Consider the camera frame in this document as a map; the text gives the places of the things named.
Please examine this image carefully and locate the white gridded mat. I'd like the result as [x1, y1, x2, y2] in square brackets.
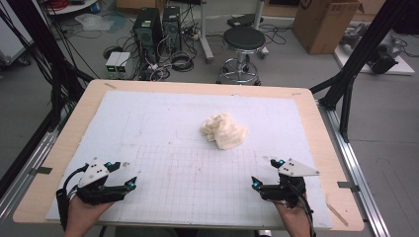
[45, 90, 334, 230]

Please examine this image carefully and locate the person's left hand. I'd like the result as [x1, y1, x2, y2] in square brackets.
[63, 196, 115, 237]

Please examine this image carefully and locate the cream printed cloth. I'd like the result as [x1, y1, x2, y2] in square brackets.
[199, 112, 249, 151]

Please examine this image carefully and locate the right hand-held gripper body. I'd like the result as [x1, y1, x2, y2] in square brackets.
[260, 158, 320, 209]

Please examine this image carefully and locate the black round stool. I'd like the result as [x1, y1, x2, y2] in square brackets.
[215, 25, 269, 87]

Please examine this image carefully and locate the tangle of floor cables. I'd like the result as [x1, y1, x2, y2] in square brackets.
[144, 39, 199, 82]

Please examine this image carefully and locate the grey metal desk leg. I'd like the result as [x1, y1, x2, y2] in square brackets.
[252, 0, 270, 58]
[199, 0, 215, 63]

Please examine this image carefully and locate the narrow black computer tower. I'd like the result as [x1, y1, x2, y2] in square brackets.
[161, 5, 183, 52]

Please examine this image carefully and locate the aluminium rail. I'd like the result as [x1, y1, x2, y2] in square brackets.
[0, 131, 59, 225]
[317, 100, 391, 237]

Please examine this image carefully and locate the black metal frame with cables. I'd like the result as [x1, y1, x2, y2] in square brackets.
[0, 0, 97, 132]

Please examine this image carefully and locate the flat black case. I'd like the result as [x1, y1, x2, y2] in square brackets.
[226, 13, 265, 29]

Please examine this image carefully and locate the grey tape strip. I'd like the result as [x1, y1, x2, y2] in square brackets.
[31, 166, 53, 176]
[337, 181, 360, 193]

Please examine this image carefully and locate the white cabinet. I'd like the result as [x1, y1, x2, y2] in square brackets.
[0, 0, 34, 65]

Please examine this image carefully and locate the beige tape strip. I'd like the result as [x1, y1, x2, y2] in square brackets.
[325, 197, 350, 227]

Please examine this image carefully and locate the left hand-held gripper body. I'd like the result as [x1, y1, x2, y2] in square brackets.
[76, 157, 129, 205]

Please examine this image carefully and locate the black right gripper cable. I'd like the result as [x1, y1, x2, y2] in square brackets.
[290, 187, 318, 237]

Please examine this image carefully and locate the white power supply unit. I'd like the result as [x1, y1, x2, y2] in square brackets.
[116, 52, 132, 79]
[105, 51, 123, 79]

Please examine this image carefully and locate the round white table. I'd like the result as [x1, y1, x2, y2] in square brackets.
[45, 0, 100, 16]

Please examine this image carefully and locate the clear plastic bag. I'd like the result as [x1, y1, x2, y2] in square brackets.
[74, 13, 115, 33]

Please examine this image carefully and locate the white board with grey device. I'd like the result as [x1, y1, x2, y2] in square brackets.
[334, 23, 416, 77]

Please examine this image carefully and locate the person's right hand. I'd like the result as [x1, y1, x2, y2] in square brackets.
[273, 197, 314, 237]

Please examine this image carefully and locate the wide black computer tower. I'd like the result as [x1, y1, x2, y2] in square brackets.
[132, 7, 163, 63]

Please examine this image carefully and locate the large cardboard box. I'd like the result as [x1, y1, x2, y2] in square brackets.
[292, 0, 364, 55]

